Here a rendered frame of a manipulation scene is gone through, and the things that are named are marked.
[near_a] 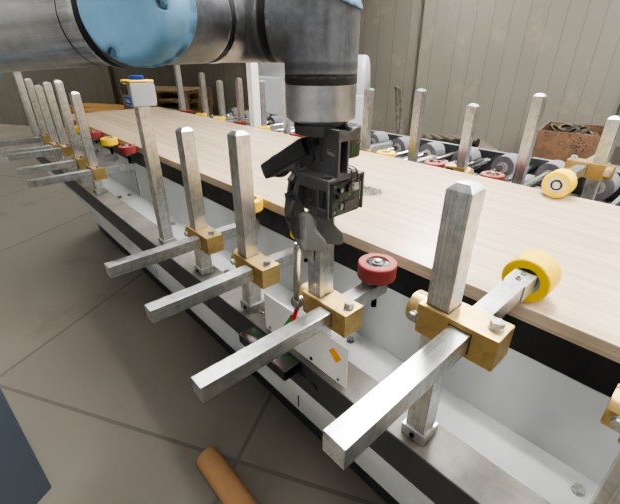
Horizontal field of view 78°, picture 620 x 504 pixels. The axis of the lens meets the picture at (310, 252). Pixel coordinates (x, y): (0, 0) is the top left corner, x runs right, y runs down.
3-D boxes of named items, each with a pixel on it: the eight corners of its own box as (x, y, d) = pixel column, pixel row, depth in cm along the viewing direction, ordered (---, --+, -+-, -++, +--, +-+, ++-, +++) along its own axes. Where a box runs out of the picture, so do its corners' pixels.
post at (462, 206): (419, 456, 66) (474, 188, 44) (402, 442, 68) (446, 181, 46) (430, 443, 68) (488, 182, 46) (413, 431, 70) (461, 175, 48)
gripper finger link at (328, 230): (334, 271, 57) (336, 214, 53) (307, 257, 61) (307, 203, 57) (348, 264, 59) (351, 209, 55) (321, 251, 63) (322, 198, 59)
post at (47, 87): (70, 176, 212) (42, 81, 190) (68, 174, 214) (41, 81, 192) (77, 174, 214) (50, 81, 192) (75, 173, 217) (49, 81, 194)
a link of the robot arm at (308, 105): (270, 83, 48) (325, 80, 54) (272, 123, 50) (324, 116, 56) (319, 87, 42) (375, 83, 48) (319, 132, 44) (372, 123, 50)
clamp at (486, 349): (488, 375, 49) (497, 344, 46) (400, 326, 57) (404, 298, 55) (508, 352, 52) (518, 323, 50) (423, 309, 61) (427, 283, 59)
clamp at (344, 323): (344, 339, 70) (345, 316, 68) (296, 307, 79) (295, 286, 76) (364, 326, 73) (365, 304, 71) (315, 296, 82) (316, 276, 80)
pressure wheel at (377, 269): (376, 321, 78) (381, 273, 73) (347, 305, 83) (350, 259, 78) (399, 306, 83) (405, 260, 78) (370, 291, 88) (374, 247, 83)
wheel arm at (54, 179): (31, 190, 157) (27, 180, 155) (29, 188, 160) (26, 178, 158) (137, 170, 183) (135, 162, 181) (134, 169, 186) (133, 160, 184)
